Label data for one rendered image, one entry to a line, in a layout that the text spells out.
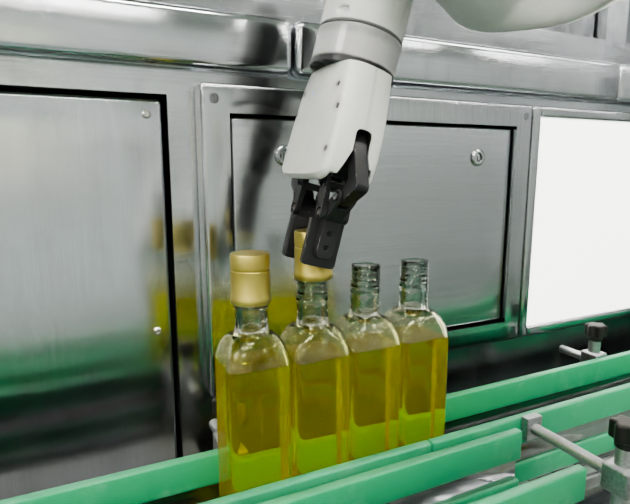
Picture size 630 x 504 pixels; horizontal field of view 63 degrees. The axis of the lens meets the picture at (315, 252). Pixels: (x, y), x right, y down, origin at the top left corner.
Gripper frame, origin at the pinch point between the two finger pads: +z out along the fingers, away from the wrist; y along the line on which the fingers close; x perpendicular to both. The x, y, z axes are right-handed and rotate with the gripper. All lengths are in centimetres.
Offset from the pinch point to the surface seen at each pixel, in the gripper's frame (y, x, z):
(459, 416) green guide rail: -3.8, 26.5, 16.9
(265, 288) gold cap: 1.3, -3.8, 4.8
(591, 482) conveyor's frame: 5.1, 40.1, 20.2
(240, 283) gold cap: 1.0, -5.9, 4.8
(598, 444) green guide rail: 3.3, 42.5, 16.5
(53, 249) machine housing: -16.0, -20.3, 7.1
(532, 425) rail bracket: 4.5, 28.6, 14.0
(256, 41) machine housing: -13.0, -5.6, -18.9
